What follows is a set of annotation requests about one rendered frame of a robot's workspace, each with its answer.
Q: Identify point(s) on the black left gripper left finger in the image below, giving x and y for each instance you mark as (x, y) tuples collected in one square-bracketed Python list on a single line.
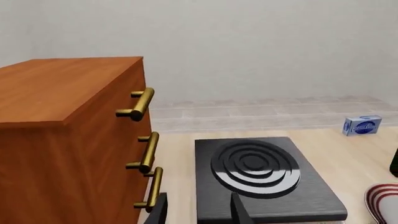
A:
[(158, 211)]

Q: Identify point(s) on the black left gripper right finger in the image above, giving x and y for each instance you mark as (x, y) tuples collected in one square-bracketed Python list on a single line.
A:
[(238, 211)]

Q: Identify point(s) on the flat black stove plate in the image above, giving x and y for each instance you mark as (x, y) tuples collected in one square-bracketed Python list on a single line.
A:
[(258, 177)]

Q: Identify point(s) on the wooden cabinet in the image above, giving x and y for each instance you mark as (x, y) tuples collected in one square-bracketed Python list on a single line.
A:
[(62, 130)]

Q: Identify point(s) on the white plate with red rings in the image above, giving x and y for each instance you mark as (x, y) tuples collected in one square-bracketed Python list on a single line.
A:
[(382, 203)]

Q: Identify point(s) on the blue printed food box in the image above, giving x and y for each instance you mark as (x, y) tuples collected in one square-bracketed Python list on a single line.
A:
[(362, 126)]

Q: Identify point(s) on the dark bottle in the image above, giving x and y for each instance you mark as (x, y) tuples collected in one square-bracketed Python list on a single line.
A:
[(394, 162)]

